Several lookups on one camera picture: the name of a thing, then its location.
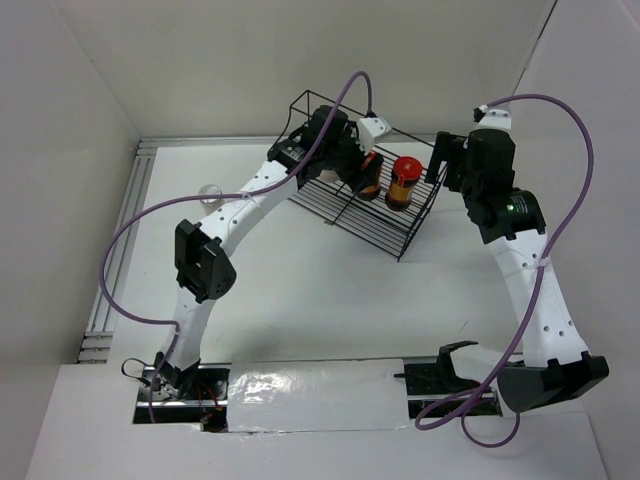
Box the aluminium rail frame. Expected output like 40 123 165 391
79 142 156 364

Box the black-lid white granule bottle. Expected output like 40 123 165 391
319 170 340 183

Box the black wire rack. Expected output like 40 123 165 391
279 89 455 263

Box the silver-lid white granule bottle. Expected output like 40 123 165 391
198 184 224 211

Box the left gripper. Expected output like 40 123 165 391
322 121 384 192

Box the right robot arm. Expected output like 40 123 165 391
426 128 610 413

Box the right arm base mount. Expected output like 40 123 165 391
393 341 501 420

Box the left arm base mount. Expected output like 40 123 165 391
122 357 232 432

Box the red-lid chili sauce jar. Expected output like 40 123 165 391
356 151 384 201

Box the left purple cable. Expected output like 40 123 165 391
101 71 376 425

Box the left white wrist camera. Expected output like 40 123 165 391
356 117 392 154

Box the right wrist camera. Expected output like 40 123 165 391
473 105 512 132

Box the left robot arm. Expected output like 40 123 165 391
154 105 388 399

